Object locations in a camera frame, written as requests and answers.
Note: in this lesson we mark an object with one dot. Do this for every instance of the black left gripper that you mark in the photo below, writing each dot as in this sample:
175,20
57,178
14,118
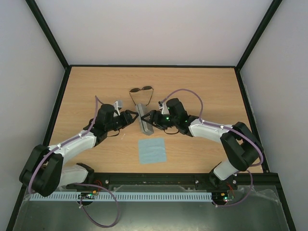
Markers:
127,119

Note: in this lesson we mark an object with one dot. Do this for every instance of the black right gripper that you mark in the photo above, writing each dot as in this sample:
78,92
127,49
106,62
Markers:
155,118

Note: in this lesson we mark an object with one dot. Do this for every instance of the light blue cleaning cloth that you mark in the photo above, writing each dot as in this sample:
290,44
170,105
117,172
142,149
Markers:
152,151

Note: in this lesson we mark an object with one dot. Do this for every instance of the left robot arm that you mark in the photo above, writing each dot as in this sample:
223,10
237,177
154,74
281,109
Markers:
45,169

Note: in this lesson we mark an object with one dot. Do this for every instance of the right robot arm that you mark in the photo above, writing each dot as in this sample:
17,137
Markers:
240,145

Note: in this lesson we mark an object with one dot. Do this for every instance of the dark aviator sunglasses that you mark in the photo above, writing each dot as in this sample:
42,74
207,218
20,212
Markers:
141,91

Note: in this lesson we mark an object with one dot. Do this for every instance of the grey metal front tray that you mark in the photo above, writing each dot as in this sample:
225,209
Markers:
261,211

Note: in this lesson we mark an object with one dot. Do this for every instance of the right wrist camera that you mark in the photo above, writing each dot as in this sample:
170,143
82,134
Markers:
163,108

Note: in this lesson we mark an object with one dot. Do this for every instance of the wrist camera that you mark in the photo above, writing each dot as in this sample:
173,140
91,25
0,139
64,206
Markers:
118,105
163,108

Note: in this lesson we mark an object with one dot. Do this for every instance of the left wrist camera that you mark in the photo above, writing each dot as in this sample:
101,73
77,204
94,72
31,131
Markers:
118,105

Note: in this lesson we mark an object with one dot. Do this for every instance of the black front mounting rail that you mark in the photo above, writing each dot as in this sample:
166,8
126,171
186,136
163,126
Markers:
190,180

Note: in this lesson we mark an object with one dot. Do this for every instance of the black enclosure frame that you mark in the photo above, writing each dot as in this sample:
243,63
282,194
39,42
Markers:
183,47

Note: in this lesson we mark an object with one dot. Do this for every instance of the light blue slotted cable duct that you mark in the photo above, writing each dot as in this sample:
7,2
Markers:
127,197

